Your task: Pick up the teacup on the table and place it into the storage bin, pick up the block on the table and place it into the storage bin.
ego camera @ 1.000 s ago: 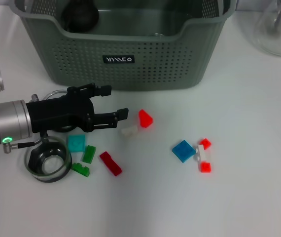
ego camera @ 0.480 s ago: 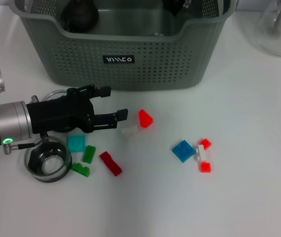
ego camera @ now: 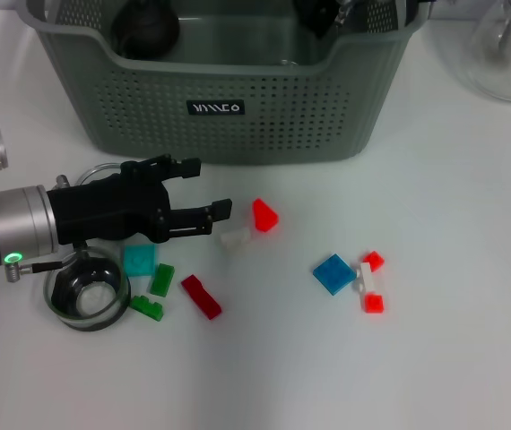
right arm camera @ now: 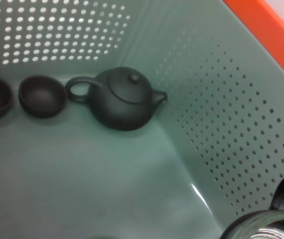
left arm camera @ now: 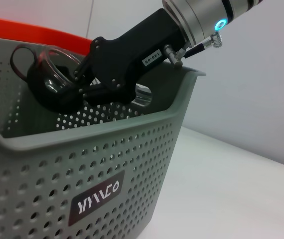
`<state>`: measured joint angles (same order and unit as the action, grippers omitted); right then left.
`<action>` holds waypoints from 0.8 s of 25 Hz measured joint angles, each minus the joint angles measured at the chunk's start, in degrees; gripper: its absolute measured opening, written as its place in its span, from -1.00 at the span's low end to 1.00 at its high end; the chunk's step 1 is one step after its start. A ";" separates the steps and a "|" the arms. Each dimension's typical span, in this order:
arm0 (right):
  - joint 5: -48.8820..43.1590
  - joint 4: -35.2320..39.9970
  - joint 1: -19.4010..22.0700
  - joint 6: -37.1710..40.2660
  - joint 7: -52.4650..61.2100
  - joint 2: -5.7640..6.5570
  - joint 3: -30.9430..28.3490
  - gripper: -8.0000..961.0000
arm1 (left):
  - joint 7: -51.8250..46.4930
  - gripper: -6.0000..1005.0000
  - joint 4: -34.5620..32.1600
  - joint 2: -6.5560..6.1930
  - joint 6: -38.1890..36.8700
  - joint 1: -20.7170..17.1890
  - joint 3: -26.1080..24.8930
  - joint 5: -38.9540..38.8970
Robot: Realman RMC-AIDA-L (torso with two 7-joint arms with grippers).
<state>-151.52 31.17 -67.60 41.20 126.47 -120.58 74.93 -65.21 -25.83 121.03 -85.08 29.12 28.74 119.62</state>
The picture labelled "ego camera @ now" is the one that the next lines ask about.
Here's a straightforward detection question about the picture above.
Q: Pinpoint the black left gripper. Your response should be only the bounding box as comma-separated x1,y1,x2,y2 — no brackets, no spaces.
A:
45,154,233,246

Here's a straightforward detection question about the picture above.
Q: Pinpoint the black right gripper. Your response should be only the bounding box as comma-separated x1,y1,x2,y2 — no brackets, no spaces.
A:
290,0,338,40

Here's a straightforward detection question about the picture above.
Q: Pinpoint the glass teacup black holder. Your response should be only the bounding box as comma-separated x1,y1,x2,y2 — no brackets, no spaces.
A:
43,245,132,333
75,161,125,187

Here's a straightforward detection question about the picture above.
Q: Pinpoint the grey-green plastic storage bin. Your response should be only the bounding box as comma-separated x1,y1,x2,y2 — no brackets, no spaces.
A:
15,0,431,165

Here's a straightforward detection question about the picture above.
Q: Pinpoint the small white brick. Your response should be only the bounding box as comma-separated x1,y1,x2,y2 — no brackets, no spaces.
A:
219,226,253,250

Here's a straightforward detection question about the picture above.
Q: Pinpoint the red wedge brick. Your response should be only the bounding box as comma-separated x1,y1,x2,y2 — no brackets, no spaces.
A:
251,198,281,233

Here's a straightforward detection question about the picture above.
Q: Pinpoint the teal square plate brick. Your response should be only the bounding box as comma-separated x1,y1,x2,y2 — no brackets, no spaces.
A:
123,244,157,278

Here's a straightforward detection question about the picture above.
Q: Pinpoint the green flat brick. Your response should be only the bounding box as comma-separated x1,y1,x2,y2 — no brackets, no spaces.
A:
148,262,176,297

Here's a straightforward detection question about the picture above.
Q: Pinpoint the dark red long brick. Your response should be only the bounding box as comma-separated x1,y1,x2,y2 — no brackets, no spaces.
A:
179,275,224,321

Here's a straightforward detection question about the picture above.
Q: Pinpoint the green notched brick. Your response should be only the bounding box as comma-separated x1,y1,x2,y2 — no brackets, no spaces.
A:
129,295,166,322

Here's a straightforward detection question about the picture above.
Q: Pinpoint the blue square plate brick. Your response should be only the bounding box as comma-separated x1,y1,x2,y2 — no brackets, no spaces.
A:
312,254,356,297

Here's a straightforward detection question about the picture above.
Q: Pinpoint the black teapot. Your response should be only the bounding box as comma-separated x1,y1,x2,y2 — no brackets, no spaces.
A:
110,0,181,61

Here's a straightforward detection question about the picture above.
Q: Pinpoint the small red brick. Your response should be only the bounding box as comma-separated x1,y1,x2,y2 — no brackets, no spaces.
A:
363,293,386,314
361,251,385,273

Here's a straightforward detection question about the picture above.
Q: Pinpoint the long white brick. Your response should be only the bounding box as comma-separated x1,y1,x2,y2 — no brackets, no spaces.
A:
354,262,380,299

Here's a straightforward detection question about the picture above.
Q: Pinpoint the left arm cable with plug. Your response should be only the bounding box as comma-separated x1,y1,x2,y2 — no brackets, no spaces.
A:
4,250,86,283

